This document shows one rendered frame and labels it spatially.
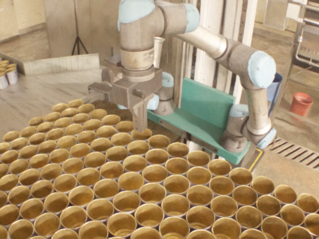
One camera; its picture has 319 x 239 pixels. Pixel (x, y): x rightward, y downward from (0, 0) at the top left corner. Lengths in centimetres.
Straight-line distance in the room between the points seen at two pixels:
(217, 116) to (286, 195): 82
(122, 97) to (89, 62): 97
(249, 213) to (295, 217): 14
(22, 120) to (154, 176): 68
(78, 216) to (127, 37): 45
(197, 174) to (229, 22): 85
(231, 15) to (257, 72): 56
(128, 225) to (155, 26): 47
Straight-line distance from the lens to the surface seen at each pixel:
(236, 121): 121
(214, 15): 136
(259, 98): 95
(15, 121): 117
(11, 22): 752
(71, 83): 137
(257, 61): 82
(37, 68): 157
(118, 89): 54
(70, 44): 391
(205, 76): 148
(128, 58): 53
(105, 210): 67
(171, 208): 67
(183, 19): 56
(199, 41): 79
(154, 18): 52
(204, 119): 149
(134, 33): 51
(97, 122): 90
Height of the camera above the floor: 166
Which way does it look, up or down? 35 degrees down
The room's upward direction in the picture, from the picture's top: 2 degrees clockwise
